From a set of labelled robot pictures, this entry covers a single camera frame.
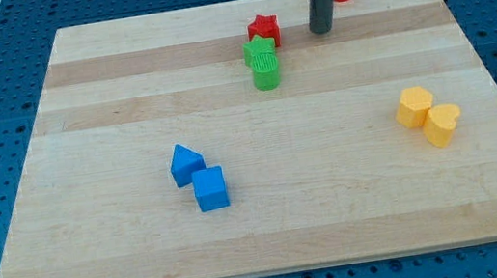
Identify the red star block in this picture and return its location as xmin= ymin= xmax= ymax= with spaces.
xmin=246 ymin=14 xmax=282 ymax=47

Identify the green star block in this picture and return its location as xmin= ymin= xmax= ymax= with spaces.
xmin=242 ymin=35 xmax=276 ymax=66

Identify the green circle block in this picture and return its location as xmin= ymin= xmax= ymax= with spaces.
xmin=251 ymin=52 xmax=281 ymax=91

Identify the yellow hexagon block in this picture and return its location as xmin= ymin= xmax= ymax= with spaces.
xmin=396 ymin=86 xmax=434 ymax=129

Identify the yellow heart block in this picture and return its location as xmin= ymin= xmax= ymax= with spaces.
xmin=423 ymin=103 xmax=461 ymax=148

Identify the light wooden board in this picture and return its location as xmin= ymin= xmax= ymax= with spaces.
xmin=0 ymin=0 xmax=497 ymax=278

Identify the blue triangle block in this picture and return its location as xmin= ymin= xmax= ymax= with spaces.
xmin=170 ymin=144 xmax=206 ymax=188

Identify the blue cube block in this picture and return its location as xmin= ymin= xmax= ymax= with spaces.
xmin=192 ymin=166 xmax=231 ymax=212

